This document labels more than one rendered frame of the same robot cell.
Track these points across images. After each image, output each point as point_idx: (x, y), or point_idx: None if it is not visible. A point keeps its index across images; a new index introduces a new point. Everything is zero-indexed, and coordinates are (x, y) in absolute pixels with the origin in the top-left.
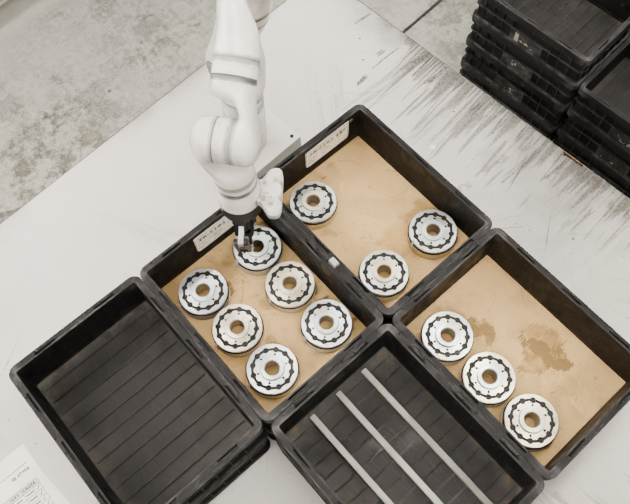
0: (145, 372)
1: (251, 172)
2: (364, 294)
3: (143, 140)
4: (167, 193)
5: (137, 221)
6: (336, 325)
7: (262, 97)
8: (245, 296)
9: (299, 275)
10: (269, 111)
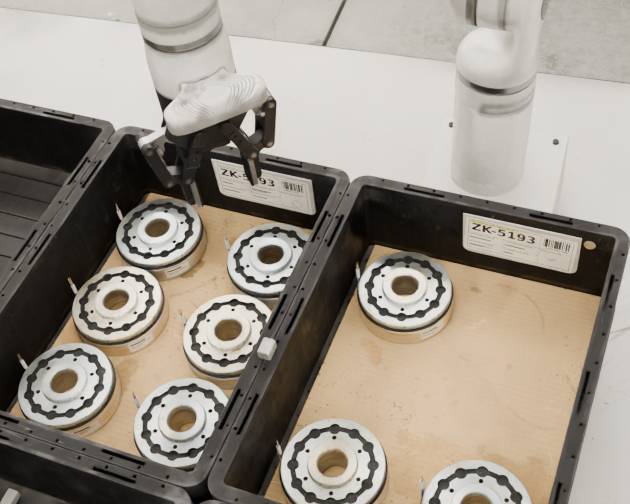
0: (13, 242)
1: (168, 5)
2: (231, 429)
3: (414, 86)
4: (350, 154)
5: (285, 147)
6: (182, 436)
7: (510, 95)
8: (189, 295)
9: (251, 337)
10: (559, 171)
